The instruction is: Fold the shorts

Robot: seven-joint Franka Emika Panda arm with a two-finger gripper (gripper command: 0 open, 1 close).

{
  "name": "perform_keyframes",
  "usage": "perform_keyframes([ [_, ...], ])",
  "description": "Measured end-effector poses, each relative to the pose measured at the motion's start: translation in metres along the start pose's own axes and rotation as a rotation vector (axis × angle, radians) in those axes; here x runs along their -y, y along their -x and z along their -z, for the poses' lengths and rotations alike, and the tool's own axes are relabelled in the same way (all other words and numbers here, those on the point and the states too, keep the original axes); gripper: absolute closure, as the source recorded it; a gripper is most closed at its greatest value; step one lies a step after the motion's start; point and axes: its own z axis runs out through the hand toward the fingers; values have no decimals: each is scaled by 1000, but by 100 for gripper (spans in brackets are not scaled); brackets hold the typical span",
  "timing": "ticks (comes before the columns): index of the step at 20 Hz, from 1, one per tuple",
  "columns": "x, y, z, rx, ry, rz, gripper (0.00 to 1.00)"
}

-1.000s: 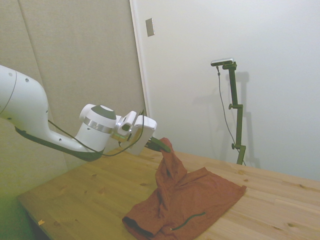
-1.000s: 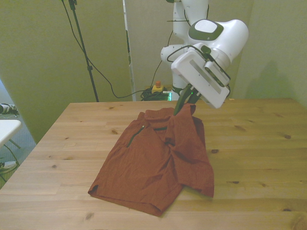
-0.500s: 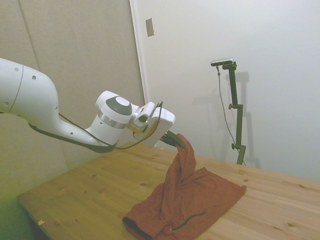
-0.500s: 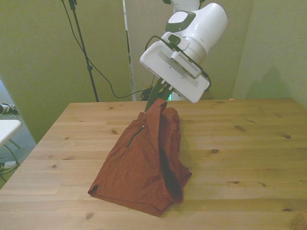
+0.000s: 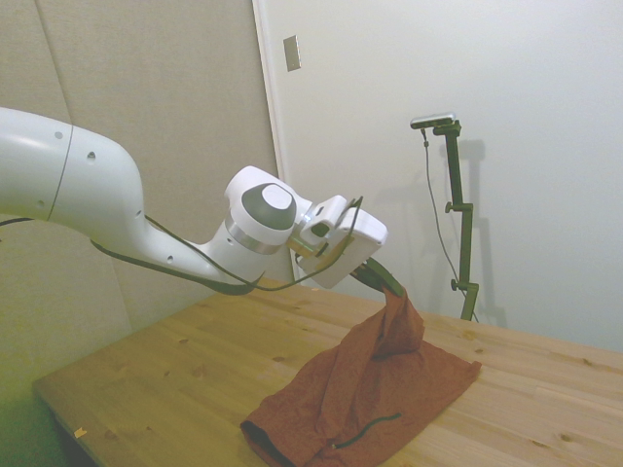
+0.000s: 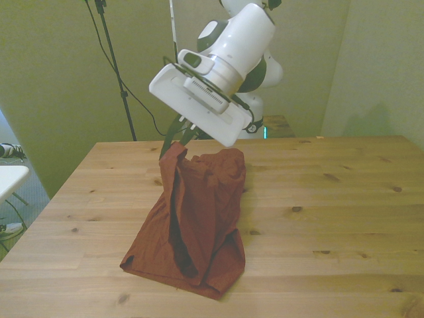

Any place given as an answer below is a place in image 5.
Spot rust red shorts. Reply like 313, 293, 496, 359
239, 286, 483, 467

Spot grey wall plate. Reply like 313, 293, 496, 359
282, 34, 303, 73

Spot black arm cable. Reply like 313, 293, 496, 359
0, 195, 365, 298

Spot silver camera on stand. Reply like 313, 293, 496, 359
410, 111, 458, 130

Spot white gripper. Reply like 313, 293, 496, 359
301, 208, 406, 298

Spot dark jointed camera stand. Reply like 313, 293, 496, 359
432, 122, 481, 321

